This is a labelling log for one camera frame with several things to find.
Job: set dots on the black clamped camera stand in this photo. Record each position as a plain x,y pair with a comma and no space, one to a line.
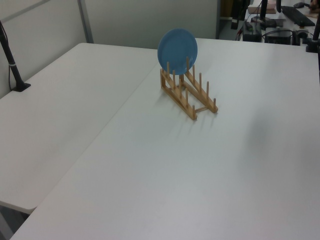
315,37

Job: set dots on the black electronics box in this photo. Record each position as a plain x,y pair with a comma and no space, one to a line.
278,37

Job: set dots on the dark desktop device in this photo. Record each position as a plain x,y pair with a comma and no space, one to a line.
252,32

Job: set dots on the dark computer mouse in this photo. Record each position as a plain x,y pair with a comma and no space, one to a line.
298,4

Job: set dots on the wooden plate rack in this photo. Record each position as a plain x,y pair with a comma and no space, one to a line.
186,98

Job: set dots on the blue round plate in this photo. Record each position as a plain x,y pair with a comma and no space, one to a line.
176,50

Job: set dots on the black camera stand with base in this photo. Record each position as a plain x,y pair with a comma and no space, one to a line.
11,67

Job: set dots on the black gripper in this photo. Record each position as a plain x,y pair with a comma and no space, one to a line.
240,7

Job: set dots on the black keyboard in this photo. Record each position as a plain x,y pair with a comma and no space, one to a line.
297,15

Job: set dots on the black monitor stand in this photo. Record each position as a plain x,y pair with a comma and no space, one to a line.
263,15

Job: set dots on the brown cardboard panel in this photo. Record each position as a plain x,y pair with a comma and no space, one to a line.
225,8

